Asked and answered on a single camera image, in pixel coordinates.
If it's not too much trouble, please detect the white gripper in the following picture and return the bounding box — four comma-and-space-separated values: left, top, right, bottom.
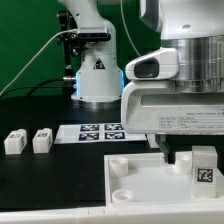
121, 81, 224, 164

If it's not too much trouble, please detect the white square tabletop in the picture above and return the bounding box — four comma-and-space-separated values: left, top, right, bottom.
104, 152, 224, 206

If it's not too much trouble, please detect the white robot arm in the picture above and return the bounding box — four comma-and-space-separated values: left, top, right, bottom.
59, 0, 224, 136

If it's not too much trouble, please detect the white L-shaped obstacle fence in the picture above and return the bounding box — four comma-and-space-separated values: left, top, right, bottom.
0, 201, 224, 224

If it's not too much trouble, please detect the white sheet with tags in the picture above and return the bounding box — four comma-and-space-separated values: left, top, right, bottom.
55, 123, 146, 144

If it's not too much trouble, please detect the black cable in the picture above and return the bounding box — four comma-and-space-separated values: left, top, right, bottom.
0, 78, 74, 101

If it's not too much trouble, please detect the black camera stand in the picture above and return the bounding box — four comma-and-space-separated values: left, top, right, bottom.
57, 10, 77, 98

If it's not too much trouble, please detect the white cable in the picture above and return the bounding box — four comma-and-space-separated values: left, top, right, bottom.
0, 28, 78, 98

